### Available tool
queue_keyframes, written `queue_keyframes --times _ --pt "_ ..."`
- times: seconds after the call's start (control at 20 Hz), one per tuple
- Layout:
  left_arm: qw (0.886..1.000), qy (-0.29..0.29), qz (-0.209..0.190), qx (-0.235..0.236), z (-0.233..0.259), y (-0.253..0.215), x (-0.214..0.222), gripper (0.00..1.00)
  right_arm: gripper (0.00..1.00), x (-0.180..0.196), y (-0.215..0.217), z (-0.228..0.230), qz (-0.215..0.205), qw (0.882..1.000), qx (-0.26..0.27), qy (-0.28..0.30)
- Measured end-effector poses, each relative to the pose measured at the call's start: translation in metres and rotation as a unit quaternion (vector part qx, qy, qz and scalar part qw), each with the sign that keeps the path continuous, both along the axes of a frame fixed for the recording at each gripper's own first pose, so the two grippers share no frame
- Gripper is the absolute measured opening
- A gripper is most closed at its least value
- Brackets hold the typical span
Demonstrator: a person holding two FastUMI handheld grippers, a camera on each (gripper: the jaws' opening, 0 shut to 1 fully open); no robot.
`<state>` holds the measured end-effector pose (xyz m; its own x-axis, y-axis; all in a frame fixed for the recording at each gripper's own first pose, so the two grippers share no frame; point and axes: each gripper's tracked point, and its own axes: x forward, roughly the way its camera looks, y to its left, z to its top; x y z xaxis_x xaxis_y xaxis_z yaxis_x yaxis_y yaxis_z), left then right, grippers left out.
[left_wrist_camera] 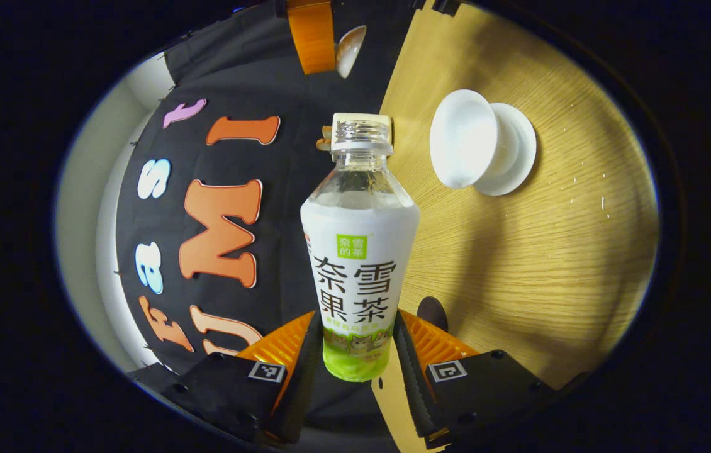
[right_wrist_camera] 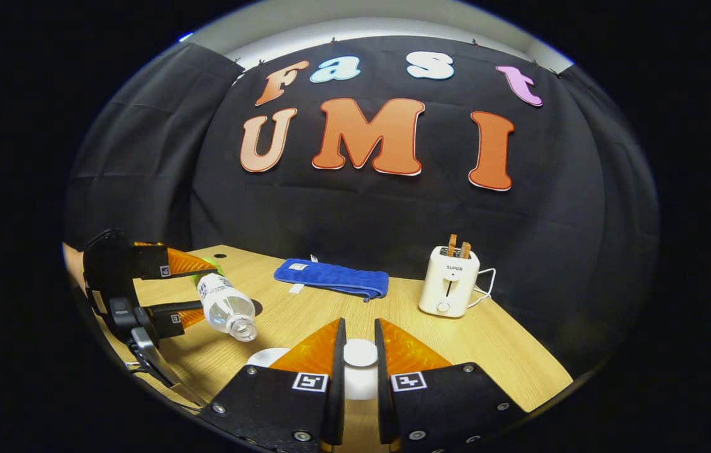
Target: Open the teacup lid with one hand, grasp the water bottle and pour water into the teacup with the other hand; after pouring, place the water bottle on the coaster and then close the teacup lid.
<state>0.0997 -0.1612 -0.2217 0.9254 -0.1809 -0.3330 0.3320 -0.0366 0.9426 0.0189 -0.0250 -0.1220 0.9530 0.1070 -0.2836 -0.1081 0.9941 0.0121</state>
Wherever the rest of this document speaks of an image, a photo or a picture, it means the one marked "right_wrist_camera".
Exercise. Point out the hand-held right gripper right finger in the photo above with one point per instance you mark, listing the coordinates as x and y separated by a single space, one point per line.
384 390

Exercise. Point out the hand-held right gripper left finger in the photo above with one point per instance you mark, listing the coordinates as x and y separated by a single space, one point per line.
335 390

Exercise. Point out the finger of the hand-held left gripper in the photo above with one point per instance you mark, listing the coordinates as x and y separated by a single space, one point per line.
151 261
167 318

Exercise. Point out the white teacup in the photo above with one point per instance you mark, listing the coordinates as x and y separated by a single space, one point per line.
360 384

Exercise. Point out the clear plastic water bottle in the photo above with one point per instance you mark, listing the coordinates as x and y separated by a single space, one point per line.
226 305

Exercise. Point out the white saucer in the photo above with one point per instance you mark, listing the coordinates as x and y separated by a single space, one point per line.
264 357

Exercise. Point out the blue towel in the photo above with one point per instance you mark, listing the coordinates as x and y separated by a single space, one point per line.
330 278

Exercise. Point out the white toaster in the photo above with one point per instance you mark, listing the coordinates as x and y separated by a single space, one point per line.
450 283

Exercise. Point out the toast slice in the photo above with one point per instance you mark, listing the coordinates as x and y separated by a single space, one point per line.
452 245
465 250

